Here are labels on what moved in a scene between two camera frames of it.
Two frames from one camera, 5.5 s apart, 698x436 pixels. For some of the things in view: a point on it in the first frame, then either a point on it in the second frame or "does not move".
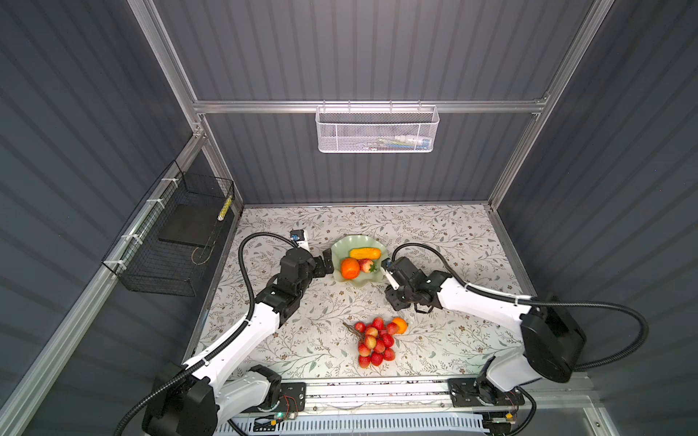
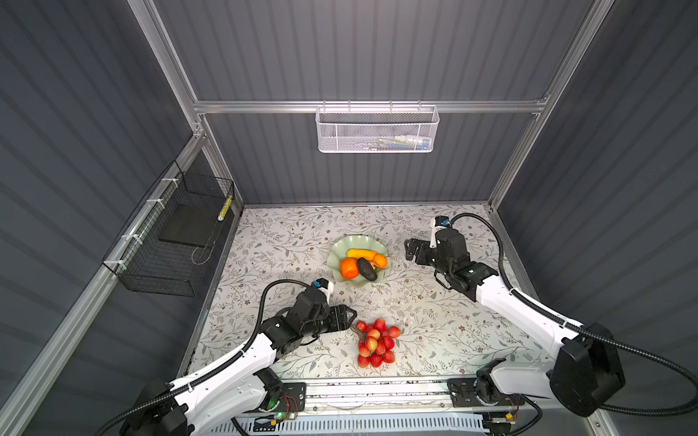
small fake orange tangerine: (402, 323) to (380, 261)
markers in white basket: (400, 143) does not move
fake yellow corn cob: (364, 252) does not move
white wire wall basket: (376, 129) does not move
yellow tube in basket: (221, 216) does not move
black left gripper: (319, 270) to (343, 322)
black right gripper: (391, 297) to (423, 245)
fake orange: (350, 268) does not move
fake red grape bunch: (377, 341) does not move
